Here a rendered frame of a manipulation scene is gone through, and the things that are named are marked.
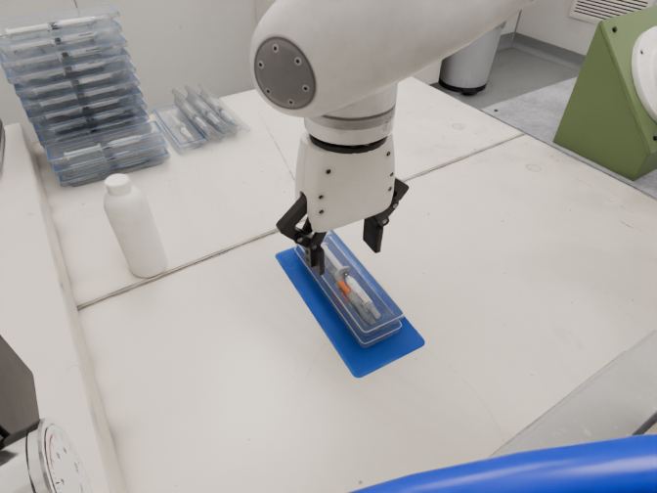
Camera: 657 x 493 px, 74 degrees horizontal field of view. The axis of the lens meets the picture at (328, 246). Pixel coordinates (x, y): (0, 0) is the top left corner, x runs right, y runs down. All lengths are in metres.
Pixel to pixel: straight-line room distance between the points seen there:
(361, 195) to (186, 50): 2.14
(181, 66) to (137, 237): 1.99
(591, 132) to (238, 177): 0.65
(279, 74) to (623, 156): 0.74
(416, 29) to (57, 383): 0.45
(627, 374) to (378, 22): 0.22
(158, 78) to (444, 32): 2.30
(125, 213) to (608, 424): 0.51
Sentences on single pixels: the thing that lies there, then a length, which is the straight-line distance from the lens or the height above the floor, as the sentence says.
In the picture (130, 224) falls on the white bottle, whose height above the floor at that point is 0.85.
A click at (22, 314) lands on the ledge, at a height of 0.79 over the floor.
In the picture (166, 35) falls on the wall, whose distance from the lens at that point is 2.48.
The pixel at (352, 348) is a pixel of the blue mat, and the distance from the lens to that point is 0.53.
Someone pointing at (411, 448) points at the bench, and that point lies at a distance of 0.48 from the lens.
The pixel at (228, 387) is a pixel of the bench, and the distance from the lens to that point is 0.51.
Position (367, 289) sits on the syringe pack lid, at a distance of 0.53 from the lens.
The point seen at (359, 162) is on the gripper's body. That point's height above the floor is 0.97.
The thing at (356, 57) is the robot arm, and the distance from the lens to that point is 0.27.
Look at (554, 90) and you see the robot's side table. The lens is 1.25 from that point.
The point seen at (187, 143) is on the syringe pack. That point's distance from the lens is 0.89.
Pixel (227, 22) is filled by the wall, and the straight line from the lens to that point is 2.57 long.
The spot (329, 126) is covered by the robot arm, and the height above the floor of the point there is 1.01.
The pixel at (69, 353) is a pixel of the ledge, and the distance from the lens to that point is 0.54.
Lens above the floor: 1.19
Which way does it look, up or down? 43 degrees down
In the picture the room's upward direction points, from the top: straight up
